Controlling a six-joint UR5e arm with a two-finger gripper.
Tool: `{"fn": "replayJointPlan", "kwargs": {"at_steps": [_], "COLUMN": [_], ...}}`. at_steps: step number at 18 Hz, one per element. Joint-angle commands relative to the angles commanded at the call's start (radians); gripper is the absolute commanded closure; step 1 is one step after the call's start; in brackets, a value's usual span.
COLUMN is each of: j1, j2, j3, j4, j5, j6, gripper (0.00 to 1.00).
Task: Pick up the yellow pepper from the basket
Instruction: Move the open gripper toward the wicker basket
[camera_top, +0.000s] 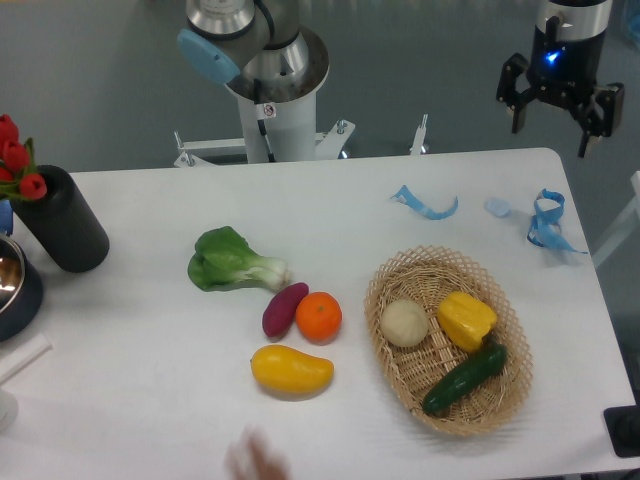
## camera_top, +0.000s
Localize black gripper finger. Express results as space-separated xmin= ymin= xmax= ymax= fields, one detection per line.
xmin=496 ymin=53 xmax=546 ymax=134
xmin=570 ymin=82 xmax=625 ymax=158

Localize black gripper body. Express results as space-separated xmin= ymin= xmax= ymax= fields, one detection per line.
xmin=528 ymin=1 xmax=613 ymax=106

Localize yellow bell pepper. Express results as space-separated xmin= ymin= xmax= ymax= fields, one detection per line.
xmin=436 ymin=291 xmax=497 ymax=353

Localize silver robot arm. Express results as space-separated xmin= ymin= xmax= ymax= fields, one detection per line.
xmin=177 ymin=1 xmax=624 ymax=163

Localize woven wicker basket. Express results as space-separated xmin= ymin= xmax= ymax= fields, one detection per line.
xmin=364 ymin=246 xmax=533 ymax=436

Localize blurred human hand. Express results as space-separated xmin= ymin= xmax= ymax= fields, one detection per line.
xmin=225 ymin=429 xmax=290 ymax=480

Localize curled blue ribbon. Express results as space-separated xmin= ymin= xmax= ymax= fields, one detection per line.
xmin=526 ymin=189 xmax=588 ymax=255

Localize small pale blue cap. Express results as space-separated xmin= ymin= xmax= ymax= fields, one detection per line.
xmin=484 ymin=197 xmax=511 ymax=218

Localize blue ribbon strip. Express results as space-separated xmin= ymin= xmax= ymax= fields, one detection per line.
xmin=390 ymin=184 xmax=459 ymax=221

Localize green cucumber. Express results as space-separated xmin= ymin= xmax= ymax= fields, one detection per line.
xmin=422 ymin=342 xmax=508 ymax=416

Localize white steamed bun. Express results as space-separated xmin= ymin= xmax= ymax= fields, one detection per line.
xmin=380 ymin=299 xmax=430 ymax=348

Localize black device at edge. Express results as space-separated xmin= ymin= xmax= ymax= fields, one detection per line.
xmin=603 ymin=405 xmax=639 ymax=458

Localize orange fruit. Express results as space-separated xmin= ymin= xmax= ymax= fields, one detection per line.
xmin=295 ymin=292 xmax=343 ymax=343

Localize purple sweet potato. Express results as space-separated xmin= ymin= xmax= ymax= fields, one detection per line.
xmin=262 ymin=282 xmax=309 ymax=338

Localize green bok choy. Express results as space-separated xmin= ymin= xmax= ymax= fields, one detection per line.
xmin=187 ymin=226 xmax=290 ymax=291

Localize yellow mango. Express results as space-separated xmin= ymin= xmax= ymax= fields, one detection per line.
xmin=250 ymin=344 xmax=335 ymax=396

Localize black cylindrical vase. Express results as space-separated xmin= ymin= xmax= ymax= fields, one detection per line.
xmin=11 ymin=165 xmax=110 ymax=273

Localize red tulip flowers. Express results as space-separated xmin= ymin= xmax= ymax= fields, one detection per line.
xmin=0 ymin=114 xmax=47 ymax=202

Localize dark blue metal bowl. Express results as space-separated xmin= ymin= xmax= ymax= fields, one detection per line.
xmin=1 ymin=234 xmax=44 ymax=341

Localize white tube object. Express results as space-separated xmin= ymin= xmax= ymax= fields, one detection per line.
xmin=1 ymin=334 xmax=52 ymax=384

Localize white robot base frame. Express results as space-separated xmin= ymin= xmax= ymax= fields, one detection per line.
xmin=172 ymin=113 xmax=430 ymax=169

